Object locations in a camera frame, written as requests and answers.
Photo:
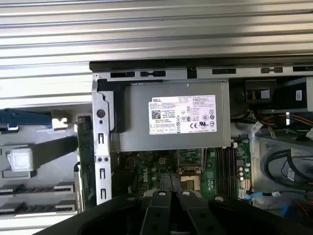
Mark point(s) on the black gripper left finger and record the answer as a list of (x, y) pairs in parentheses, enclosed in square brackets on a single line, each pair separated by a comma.
[(159, 215)]

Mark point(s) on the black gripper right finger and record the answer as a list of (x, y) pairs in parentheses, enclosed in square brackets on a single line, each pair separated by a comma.
[(195, 215)]

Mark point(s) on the black RAM slot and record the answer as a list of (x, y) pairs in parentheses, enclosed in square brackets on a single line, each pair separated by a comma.
[(229, 171), (218, 171), (224, 171), (234, 171)]

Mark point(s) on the CPU socket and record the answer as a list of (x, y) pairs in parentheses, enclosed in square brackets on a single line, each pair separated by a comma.
[(189, 182)]

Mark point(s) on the green motherboard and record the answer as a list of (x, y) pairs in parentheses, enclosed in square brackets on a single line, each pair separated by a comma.
[(212, 181)]

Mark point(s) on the metal socket cover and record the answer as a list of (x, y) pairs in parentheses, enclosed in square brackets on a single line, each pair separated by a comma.
[(191, 168)]

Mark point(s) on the pale four pin socket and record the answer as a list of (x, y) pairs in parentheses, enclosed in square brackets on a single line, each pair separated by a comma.
[(162, 161)]

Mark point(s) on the green graphics card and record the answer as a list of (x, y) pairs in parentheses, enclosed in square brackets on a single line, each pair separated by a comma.
[(85, 159)]

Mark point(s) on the grey power supply unit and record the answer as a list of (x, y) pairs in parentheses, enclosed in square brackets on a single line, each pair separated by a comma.
[(137, 122)]

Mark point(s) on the grey parts rack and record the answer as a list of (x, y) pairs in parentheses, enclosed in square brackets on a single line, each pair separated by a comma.
[(56, 178)]

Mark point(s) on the black metal PC case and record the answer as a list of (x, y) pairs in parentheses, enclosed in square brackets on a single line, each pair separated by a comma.
[(176, 74)]

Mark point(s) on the silver CPU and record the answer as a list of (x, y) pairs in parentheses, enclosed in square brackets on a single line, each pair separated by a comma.
[(21, 160)]

